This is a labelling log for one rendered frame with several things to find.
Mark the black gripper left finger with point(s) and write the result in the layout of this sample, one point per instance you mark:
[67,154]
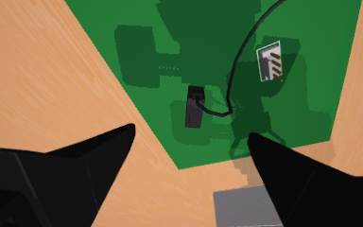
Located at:
[67,186]

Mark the green circuit board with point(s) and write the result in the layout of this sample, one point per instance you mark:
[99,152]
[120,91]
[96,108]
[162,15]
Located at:
[287,82]

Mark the black cable with plug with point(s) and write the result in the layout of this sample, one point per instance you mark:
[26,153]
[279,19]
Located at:
[196,97]

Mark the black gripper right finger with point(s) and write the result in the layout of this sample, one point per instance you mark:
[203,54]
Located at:
[305,192]

